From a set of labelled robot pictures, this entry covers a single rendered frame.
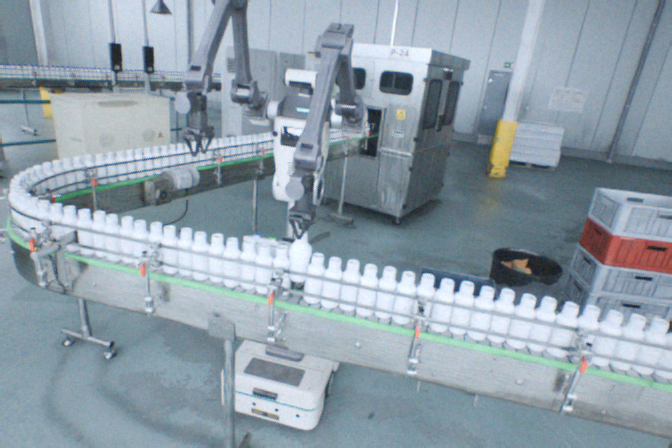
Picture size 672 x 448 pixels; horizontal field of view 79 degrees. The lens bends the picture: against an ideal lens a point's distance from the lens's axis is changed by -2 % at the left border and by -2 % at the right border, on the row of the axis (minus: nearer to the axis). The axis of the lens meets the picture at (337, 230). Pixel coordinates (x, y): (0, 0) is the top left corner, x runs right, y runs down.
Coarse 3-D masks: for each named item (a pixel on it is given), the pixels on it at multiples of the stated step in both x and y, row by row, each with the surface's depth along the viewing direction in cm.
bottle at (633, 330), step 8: (632, 320) 114; (640, 320) 114; (624, 328) 116; (632, 328) 114; (640, 328) 113; (624, 336) 115; (632, 336) 113; (640, 336) 113; (624, 344) 115; (632, 344) 114; (616, 352) 117; (624, 352) 116; (632, 352) 115; (624, 368) 117
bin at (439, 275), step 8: (424, 272) 182; (432, 272) 181; (440, 272) 180; (448, 272) 179; (440, 280) 181; (456, 280) 179; (464, 280) 179; (472, 280) 178; (480, 280) 177; (488, 280) 176; (456, 288) 181; (480, 288) 178; (496, 296) 163
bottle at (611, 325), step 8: (608, 312) 116; (616, 312) 116; (608, 320) 115; (616, 320) 114; (600, 328) 116; (608, 328) 115; (616, 328) 114; (592, 344) 119; (600, 344) 117; (608, 344) 115; (616, 344) 116; (600, 352) 117; (608, 352) 116; (592, 360) 119; (600, 360) 118; (608, 360) 117
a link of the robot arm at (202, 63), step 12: (216, 0) 143; (228, 0) 143; (240, 0) 145; (216, 12) 141; (228, 12) 144; (216, 24) 140; (204, 36) 138; (216, 36) 139; (204, 48) 137; (216, 48) 140; (192, 60) 136; (204, 60) 135; (192, 72) 134; (204, 72) 134; (192, 84) 135
